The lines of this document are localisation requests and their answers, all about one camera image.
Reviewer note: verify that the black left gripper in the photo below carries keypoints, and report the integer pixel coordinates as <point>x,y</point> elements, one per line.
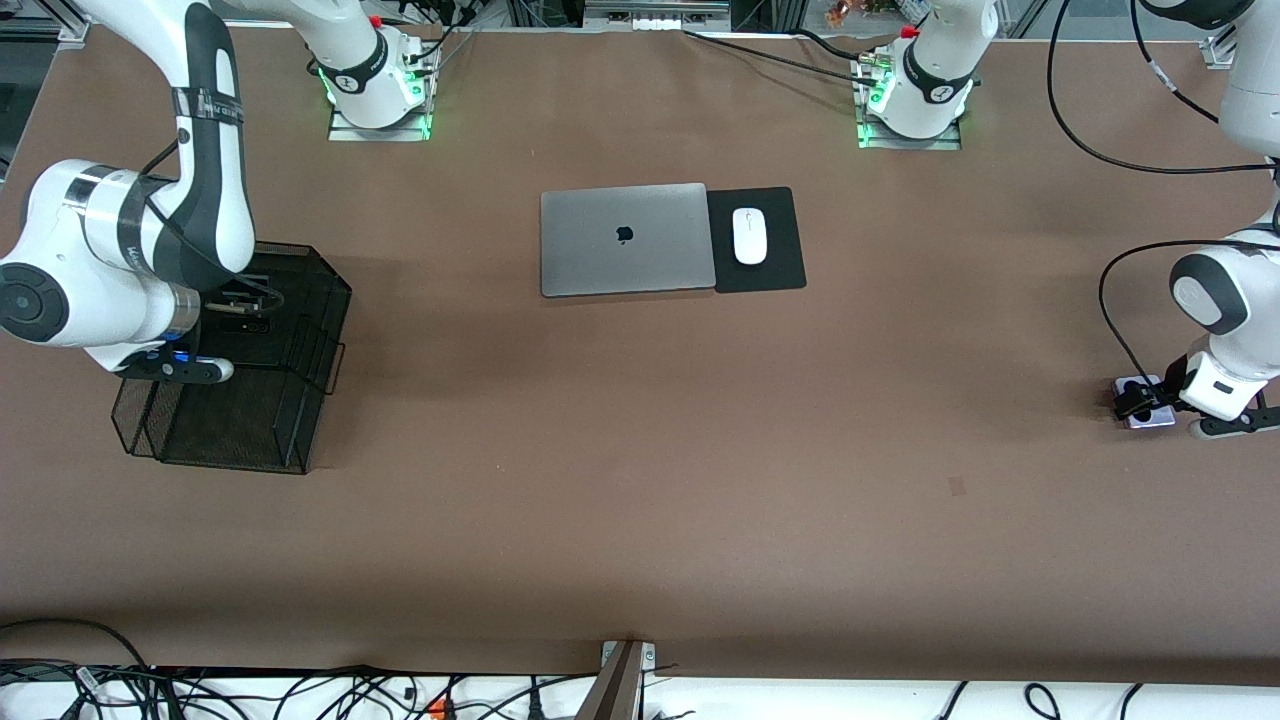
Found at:
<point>1163,390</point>

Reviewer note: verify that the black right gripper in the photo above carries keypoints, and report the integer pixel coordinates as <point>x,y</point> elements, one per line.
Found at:
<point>228,307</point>

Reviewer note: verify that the lilac flip phone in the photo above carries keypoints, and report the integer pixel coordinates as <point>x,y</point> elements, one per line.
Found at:
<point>1160,418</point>

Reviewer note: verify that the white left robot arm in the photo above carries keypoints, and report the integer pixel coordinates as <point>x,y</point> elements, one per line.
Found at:
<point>1250,300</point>

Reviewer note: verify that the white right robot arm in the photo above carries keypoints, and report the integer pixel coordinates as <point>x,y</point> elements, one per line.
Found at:
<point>100,290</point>

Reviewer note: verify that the aluminium corner profile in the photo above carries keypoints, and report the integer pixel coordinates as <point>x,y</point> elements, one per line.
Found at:
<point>72,32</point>
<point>1215,55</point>

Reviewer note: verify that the silver closed laptop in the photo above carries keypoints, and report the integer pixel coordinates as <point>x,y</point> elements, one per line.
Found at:
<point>600,260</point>

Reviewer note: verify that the black mouse pad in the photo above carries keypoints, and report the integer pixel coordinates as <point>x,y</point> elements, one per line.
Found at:
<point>780,270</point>

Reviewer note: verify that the white computer mouse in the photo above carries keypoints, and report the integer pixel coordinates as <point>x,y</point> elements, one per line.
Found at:
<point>750,240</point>

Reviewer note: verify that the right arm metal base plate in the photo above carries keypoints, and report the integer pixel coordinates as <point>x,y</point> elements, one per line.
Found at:
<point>380,134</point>

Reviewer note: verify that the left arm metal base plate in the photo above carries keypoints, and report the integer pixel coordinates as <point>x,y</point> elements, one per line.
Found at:
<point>910,144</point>

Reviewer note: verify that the grey aluminium post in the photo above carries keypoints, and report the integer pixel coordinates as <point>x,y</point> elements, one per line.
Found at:
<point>615,690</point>

